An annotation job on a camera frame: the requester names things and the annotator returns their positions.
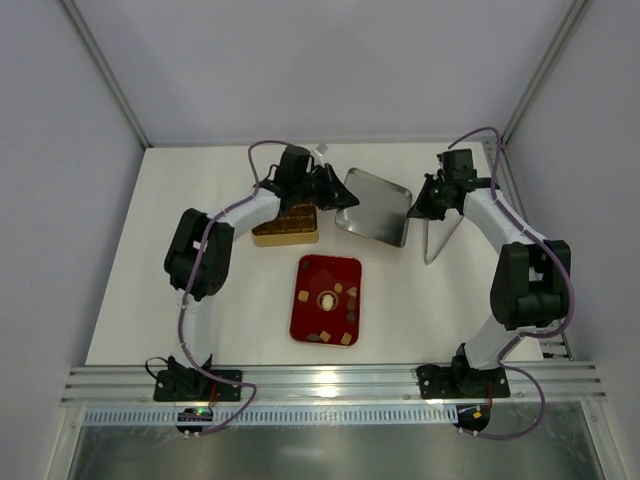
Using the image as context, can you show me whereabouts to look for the metal tongs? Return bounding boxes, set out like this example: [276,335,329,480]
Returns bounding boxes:
[423,210,463,265]

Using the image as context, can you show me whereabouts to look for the silver tin lid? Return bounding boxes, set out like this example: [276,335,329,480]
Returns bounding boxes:
[335,168,413,248]

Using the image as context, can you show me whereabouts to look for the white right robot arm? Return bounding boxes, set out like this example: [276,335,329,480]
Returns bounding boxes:
[408,149,571,399]

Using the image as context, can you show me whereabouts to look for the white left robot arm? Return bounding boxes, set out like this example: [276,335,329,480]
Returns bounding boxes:
[153,140,360,402]

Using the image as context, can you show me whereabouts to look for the gold chocolate box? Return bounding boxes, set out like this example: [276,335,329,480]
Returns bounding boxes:
[251,203,319,248]

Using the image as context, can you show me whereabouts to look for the white figurine chocolate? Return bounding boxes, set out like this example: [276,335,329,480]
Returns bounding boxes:
[321,294,334,311]

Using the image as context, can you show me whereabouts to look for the red rectangular tin tray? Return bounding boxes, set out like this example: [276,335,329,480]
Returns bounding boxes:
[289,254,362,347]

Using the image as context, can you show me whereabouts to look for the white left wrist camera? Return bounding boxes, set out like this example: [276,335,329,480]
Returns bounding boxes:
[311,143,329,166]

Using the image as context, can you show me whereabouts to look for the aluminium mounting rail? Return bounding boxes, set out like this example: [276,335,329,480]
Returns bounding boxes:
[61,361,606,405]

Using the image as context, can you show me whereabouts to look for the slotted cable duct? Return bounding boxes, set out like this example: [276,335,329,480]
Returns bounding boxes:
[83,404,458,427]

